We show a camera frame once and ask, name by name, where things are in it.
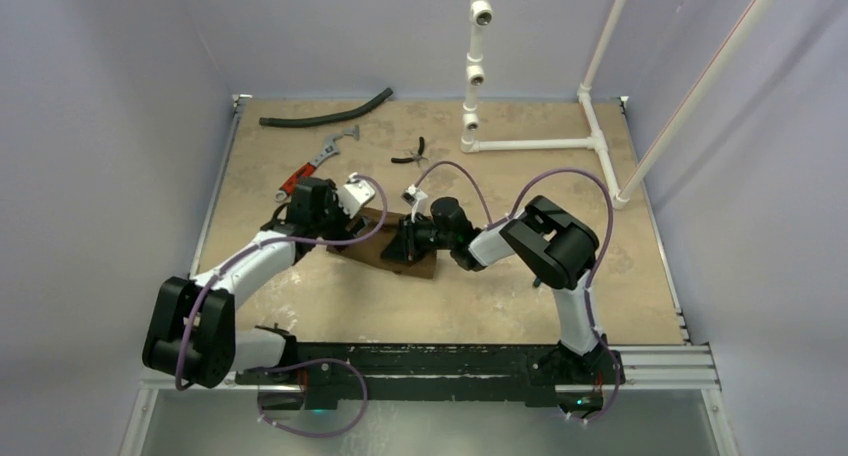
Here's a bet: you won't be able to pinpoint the white PVC pipe frame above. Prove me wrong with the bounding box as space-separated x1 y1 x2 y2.
459 0 793 210

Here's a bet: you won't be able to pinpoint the aluminium frame rail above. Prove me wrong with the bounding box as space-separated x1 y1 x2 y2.
122 95 740 456

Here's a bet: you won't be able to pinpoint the black pliers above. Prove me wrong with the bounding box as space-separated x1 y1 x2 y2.
390 137 428 166

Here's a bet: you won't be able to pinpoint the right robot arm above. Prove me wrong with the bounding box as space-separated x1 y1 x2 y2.
380 196 604 383

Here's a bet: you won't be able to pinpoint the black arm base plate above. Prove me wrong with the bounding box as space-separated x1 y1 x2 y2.
235 342 625 411

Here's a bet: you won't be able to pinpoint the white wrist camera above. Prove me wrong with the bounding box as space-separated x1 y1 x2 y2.
401 185 428 223
336 173 377 218

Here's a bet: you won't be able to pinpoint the black rubber hose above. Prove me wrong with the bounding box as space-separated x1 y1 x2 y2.
258 87 395 130

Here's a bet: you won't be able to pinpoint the brown cloth napkin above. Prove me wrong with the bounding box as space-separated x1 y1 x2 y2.
326 212 437 280

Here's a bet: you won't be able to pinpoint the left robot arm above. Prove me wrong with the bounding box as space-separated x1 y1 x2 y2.
141 174 386 391

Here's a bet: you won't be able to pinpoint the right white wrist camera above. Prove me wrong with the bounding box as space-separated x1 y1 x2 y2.
401 185 428 223

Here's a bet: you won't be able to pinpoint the red handled adjustable wrench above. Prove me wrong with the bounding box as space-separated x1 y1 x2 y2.
274 125 360 203

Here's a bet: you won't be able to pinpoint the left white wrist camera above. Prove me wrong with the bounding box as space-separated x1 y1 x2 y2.
336 173 377 218

